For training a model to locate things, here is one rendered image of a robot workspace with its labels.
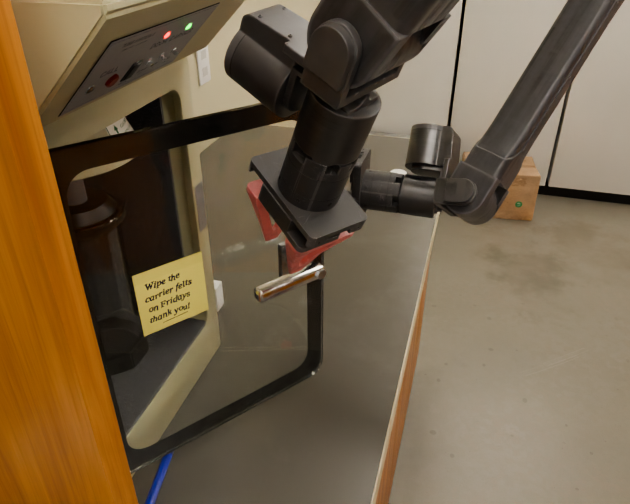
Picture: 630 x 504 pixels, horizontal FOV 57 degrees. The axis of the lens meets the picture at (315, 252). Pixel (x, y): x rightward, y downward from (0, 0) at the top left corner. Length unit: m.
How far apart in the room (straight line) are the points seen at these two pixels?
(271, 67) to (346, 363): 0.57
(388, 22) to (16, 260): 0.29
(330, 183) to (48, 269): 0.22
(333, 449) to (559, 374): 1.74
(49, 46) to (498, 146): 0.55
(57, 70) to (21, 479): 0.38
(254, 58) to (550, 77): 0.46
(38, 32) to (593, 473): 2.00
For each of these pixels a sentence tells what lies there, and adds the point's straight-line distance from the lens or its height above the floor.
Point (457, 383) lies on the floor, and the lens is 2.31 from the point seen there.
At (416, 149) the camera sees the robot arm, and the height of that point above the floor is 1.27.
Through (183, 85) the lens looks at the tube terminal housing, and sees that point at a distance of 0.76.
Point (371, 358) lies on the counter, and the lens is 0.94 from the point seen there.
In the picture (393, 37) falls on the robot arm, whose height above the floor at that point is 1.49.
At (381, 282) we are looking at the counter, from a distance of 1.11.
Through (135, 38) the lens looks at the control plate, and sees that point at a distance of 0.50.
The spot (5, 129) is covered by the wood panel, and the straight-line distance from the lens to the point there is 0.39.
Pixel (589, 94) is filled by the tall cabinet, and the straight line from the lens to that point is 3.62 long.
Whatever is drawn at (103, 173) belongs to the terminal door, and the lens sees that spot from 0.54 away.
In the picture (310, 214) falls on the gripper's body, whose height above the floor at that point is 1.33.
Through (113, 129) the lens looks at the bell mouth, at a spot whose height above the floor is 1.35.
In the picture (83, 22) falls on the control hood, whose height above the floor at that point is 1.50.
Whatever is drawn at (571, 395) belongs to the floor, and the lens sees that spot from 2.39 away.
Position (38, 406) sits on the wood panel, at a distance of 0.54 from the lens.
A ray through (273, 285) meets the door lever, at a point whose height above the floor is 1.21.
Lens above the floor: 1.57
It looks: 31 degrees down
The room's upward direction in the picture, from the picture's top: straight up
